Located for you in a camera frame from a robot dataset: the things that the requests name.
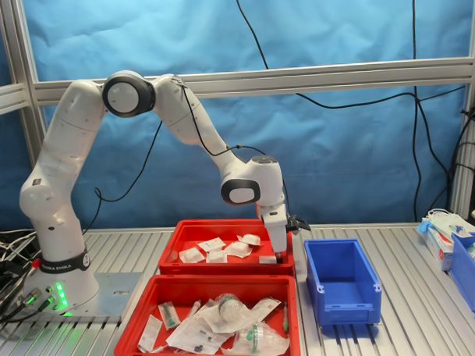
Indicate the wrist camera with metal mount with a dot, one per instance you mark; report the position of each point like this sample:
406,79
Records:
297,224

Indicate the packaged green syringe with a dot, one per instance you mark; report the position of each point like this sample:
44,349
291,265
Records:
168,317

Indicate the blue fabric backdrop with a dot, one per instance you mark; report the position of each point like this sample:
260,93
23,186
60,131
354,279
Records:
338,162

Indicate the blue bin with packaged supplies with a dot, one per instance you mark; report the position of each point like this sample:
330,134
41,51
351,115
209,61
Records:
467,287

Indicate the blue plastic storage bin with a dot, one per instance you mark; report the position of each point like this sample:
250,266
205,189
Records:
343,311

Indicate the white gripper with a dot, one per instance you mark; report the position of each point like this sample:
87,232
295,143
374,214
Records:
277,233

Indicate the aluminium profile frame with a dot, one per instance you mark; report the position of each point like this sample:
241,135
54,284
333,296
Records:
296,74

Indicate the thin green tool packet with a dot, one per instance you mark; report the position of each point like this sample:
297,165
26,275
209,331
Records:
285,321

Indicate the flat printed white packet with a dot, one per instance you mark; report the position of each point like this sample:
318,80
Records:
149,333

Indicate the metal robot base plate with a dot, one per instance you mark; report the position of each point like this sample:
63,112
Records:
116,295

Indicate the printed paper pouch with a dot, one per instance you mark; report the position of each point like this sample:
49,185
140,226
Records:
265,308

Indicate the pouch with small black parts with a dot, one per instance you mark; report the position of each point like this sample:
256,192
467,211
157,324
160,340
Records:
196,335

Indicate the flat printed Fuhrmann gauze packet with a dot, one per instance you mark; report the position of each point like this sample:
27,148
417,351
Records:
211,244

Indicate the red crate with gauze packs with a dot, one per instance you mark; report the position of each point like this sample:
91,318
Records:
225,270

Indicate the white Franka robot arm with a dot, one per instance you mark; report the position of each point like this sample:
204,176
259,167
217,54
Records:
65,153

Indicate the white red carton box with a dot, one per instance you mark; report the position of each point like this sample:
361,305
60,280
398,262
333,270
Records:
439,253

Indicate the pile of blue face masks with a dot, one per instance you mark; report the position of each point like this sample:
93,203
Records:
443,219

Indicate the long narrow syringe packet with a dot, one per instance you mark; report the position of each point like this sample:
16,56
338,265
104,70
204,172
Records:
196,306

